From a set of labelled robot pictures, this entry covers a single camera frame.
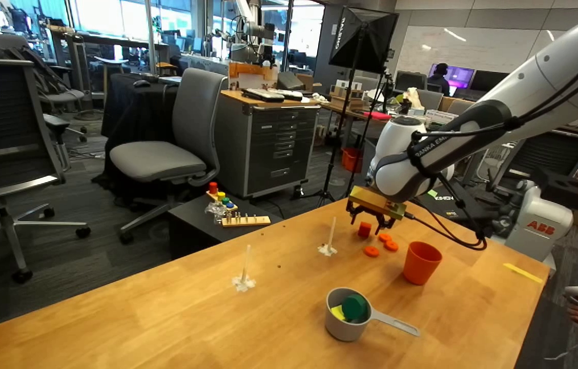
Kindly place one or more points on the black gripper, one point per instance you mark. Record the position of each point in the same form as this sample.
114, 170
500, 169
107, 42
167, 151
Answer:
374, 212

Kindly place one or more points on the orange block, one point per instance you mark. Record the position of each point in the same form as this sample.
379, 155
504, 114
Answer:
365, 230

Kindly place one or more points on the green block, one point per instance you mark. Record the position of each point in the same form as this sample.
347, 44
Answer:
356, 308

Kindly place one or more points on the yellow block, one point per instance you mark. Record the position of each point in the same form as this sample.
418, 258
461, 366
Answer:
336, 315

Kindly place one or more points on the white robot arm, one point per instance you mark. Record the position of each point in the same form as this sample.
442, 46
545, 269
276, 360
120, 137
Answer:
549, 83

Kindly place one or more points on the orange plastic cup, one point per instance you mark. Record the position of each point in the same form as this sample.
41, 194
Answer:
420, 268

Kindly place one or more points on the grey measuring cup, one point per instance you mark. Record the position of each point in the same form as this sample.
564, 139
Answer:
344, 330

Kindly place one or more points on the wooden block strip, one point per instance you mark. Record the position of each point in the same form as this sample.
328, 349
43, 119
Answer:
245, 220

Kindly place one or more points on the orange disc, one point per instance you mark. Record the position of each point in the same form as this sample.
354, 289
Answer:
371, 251
392, 246
385, 237

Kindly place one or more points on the red bucket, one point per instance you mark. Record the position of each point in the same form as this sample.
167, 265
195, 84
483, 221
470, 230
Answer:
351, 158

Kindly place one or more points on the black light stand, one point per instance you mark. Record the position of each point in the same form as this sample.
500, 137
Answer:
344, 130

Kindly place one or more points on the cluttered wooden desk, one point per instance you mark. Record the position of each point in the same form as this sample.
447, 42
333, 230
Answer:
371, 114

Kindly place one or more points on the grey drawer cabinet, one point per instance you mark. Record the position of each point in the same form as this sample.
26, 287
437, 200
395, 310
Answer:
270, 146

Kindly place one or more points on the colourful stacking toy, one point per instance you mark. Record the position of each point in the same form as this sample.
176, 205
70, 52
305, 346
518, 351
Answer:
221, 198

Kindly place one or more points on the clear plastic piece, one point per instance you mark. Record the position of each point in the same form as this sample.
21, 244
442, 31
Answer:
213, 209

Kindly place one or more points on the person in dark clothes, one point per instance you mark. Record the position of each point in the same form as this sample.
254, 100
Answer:
440, 79

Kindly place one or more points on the yellow tape strip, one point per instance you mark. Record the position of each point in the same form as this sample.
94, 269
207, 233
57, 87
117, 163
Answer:
523, 274

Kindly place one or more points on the black keyboard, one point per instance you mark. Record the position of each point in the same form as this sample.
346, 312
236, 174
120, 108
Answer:
266, 94

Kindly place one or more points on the white ABB robot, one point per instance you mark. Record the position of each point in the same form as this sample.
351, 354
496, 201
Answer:
538, 221

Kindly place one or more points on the purple lit monitor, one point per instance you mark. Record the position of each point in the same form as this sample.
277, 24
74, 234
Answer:
457, 77

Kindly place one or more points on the black softbox light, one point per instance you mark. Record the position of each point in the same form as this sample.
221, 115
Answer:
368, 42

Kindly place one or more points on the black low table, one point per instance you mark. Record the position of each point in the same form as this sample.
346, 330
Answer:
189, 229

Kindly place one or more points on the grey office chair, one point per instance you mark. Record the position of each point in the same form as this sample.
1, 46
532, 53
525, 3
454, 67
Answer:
159, 156

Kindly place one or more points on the black cloth covered table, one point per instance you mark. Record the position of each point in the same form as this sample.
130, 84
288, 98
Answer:
139, 103

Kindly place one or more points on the dark office chair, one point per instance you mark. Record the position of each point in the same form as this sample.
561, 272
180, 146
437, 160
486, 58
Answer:
43, 83

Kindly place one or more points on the black mesh office chair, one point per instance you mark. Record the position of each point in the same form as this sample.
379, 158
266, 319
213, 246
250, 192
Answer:
2, 136

